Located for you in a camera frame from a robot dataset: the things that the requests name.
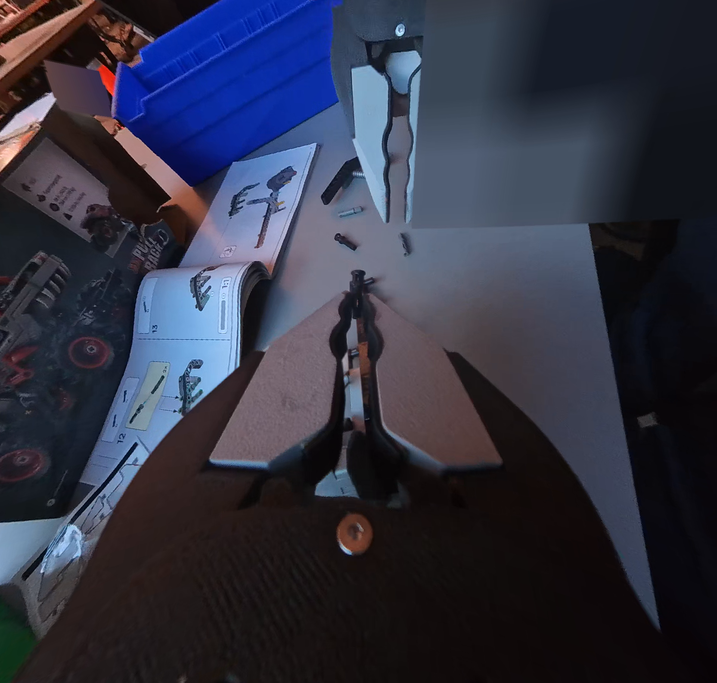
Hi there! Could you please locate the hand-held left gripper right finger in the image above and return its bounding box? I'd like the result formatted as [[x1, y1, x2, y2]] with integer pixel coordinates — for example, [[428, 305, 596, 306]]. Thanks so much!
[[365, 295, 503, 472]]

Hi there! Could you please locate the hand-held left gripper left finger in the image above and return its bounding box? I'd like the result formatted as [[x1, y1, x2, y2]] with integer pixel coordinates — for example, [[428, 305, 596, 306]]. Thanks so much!
[[209, 292, 352, 469]]

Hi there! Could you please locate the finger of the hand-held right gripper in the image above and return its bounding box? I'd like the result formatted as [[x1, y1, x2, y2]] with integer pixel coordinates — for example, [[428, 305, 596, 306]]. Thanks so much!
[[351, 65, 394, 224], [400, 66, 422, 228]]

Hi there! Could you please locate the black angled piece with spring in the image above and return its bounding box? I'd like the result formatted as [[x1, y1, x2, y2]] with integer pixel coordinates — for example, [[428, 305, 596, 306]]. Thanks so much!
[[320, 156, 369, 207]]

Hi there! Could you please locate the black toy axle assembly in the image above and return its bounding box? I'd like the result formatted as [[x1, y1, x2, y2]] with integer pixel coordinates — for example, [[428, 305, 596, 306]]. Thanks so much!
[[335, 268, 377, 434]]

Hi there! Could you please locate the white instruction booklet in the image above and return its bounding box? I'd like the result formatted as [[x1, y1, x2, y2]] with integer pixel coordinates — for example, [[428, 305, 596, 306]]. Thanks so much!
[[78, 143, 321, 490]]

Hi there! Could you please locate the large blue plastic bin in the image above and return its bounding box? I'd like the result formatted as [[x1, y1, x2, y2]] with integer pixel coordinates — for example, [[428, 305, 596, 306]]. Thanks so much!
[[111, 0, 346, 186]]

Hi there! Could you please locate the black toy truck box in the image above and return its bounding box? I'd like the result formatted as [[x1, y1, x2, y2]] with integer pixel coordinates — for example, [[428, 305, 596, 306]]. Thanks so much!
[[0, 105, 192, 522]]

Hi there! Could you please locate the printed outline paper sheet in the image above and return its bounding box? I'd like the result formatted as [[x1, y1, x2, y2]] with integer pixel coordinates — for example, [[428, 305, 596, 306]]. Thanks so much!
[[21, 435, 148, 640]]

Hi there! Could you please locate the green plastic object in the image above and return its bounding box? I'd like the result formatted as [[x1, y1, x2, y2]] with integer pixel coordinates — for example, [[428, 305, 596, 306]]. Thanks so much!
[[0, 598, 41, 683]]

